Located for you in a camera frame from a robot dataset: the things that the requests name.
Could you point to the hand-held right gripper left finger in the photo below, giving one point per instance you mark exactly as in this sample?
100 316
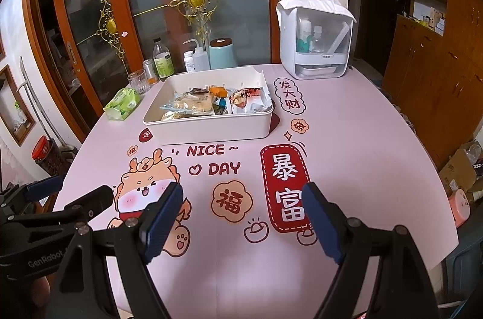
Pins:
160 224

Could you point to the dark brown candy packet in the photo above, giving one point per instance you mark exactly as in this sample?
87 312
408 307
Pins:
198 91

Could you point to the grey plastic chair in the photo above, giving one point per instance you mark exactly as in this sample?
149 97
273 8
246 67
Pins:
468 255

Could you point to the wooden picture frame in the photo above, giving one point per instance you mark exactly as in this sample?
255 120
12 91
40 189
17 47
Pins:
13 115

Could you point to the teal canister brown lid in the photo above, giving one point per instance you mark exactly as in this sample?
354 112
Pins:
222 57

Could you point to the small metal can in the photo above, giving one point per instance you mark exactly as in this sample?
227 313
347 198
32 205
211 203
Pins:
149 68

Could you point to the small gold door ornament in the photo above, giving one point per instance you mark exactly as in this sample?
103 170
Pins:
110 25

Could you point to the glass bottle green label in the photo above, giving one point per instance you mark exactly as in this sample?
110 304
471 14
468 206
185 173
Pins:
163 64

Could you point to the white teal baby bottle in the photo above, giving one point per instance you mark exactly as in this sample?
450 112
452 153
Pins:
304 38

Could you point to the red lidded jar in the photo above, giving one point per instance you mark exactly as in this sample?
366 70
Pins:
47 160

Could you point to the white cloth cover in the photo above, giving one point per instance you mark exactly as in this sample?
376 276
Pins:
313 6

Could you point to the red white pastry packet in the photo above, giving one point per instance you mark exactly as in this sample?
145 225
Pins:
251 98

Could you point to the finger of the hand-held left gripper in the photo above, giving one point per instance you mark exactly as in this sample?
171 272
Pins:
43 187
92 200

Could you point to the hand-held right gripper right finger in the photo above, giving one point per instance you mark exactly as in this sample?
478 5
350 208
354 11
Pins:
322 224

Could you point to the white plastic storage box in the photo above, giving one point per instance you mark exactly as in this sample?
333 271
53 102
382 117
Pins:
211 128

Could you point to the green tissue packet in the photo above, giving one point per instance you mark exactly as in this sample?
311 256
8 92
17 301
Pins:
122 104

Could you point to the grey metal rod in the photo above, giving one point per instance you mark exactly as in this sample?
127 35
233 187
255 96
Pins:
25 83

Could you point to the clear squeeze wash bottle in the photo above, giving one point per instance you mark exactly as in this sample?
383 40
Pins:
202 60

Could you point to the blue snack packet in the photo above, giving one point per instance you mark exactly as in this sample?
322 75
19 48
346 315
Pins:
224 106

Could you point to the brown cardboard box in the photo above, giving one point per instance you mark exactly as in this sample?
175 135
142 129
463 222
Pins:
456 172

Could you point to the white pill bottle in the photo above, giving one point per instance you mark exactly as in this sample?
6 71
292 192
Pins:
189 63

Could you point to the wooden shelf cabinet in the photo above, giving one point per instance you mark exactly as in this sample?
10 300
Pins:
434 77

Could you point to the ribbed glass cup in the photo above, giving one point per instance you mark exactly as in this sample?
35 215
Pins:
139 83

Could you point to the clear baby bottle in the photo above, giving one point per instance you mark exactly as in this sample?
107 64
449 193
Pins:
317 40

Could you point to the orange sauce packet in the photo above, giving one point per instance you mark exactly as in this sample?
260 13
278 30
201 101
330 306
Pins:
219 91

